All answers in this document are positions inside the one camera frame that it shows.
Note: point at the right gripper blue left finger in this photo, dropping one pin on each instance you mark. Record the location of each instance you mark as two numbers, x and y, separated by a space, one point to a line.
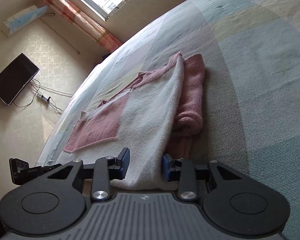
107 169

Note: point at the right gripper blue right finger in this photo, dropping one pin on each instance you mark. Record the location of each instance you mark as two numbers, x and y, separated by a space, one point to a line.
183 172

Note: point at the pink and white knit sweater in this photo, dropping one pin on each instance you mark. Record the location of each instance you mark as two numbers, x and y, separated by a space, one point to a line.
158 112

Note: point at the white power strip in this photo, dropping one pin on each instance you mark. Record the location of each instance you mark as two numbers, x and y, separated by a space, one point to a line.
43 98

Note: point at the pastel patchwork bed sheet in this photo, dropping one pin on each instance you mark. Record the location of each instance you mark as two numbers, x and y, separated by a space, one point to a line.
251 103

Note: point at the white air conditioner unit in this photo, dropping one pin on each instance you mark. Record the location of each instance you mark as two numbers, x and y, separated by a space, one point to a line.
21 19

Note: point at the left orange plaid curtain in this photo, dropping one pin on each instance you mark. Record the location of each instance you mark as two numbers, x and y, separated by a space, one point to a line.
84 23

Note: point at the wall mounted black television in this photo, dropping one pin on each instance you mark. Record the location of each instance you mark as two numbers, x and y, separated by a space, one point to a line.
15 77

